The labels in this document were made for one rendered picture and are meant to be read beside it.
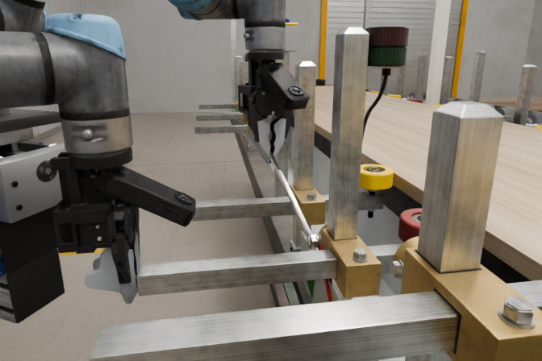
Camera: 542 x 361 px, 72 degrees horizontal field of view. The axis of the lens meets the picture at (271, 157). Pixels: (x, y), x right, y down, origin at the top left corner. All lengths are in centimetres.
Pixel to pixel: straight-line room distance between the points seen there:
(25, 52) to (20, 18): 44
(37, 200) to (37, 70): 29
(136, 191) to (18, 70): 17
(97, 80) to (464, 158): 36
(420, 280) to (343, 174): 24
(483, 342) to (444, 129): 15
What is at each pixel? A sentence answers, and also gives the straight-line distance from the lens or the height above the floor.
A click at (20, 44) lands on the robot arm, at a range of 44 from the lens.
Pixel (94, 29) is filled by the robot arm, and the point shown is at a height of 116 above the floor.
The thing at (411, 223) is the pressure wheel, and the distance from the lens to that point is 58.
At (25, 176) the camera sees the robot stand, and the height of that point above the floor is 97.
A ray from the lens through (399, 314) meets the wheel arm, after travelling 30.
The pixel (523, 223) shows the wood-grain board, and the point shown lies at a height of 90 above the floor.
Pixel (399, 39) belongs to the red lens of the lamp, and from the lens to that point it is 54.
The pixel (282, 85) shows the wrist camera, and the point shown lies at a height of 109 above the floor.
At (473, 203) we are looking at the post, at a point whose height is 103.
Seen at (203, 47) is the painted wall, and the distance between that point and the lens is 815.
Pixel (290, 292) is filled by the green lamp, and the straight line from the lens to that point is 76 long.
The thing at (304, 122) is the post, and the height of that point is 101.
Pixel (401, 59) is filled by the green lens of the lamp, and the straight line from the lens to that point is 54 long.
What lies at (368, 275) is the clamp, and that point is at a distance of 54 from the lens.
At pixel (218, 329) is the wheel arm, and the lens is 28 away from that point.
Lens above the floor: 114
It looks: 15 degrees down
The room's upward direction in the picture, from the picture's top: straight up
